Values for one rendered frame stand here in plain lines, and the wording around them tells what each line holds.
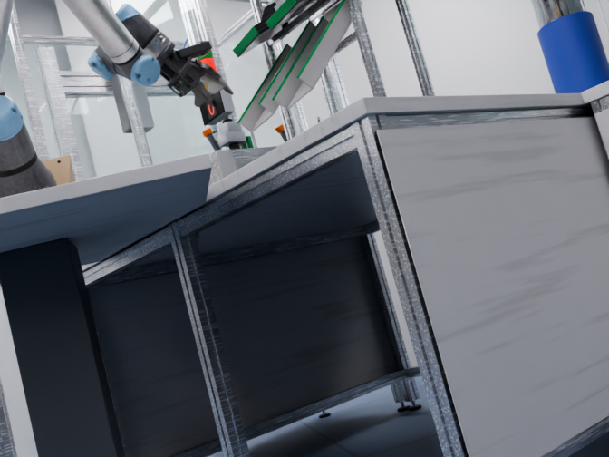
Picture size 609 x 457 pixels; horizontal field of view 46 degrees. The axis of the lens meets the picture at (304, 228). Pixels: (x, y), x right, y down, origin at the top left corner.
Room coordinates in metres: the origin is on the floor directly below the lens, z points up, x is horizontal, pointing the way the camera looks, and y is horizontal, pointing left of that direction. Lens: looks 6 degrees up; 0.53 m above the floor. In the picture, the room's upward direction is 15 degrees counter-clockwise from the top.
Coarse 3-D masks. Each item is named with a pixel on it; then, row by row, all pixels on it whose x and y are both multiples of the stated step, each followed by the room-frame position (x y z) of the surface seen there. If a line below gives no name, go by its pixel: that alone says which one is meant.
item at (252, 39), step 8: (264, 8) 1.82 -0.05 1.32; (272, 8) 1.83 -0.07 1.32; (264, 16) 1.82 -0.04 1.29; (296, 16) 1.79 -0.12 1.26; (256, 24) 1.66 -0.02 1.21; (264, 24) 1.67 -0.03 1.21; (248, 32) 1.67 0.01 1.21; (256, 32) 1.65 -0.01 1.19; (264, 32) 1.67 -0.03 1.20; (272, 32) 1.75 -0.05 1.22; (248, 40) 1.69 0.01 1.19; (256, 40) 1.71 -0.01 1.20; (264, 40) 1.79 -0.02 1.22; (240, 48) 1.73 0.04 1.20; (248, 48) 1.74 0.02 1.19
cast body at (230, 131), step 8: (224, 120) 1.95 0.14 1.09; (232, 120) 1.96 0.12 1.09; (224, 128) 1.95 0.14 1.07; (232, 128) 1.94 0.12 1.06; (240, 128) 1.96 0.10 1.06; (224, 136) 1.93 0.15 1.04; (232, 136) 1.94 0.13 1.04; (240, 136) 1.96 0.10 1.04; (224, 144) 1.94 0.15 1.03; (240, 144) 1.99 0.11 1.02
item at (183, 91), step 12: (168, 48) 1.84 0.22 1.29; (168, 60) 1.85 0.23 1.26; (180, 60) 1.88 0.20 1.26; (192, 60) 1.88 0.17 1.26; (168, 72) 1.87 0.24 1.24; (180, 72) 1.85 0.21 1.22; (192, 72) 1.88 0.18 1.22; (168, 84) 1.90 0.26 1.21; (180, 84) 1.88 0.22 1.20; (192, 84) 1.87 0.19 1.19; (180, 96) 1.92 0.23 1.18
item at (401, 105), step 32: (416, 96) 1.31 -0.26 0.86; (448, 96) 1.37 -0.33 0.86; (480, 96) 1.44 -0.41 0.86; (512, 96) 1.51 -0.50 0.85; (544, 96) 1.59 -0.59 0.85; (576, 96) 1.68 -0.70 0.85; (320, 128) 1.32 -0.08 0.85; (256, 160) 1.48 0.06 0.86; (352, 160) 1.62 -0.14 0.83; (224, 192) 1.59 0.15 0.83; (288, 192) 1.82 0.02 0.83; (320, 192) 1.95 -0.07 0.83; (352, 192) 2.11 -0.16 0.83; (224, 224) 2.06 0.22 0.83; (256, 224) 2.25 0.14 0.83; (288, 224) 2.46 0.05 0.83; (320, 224) 2.71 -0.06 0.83; (352, 224) 3.02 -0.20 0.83; (160, 256) 2.39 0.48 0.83
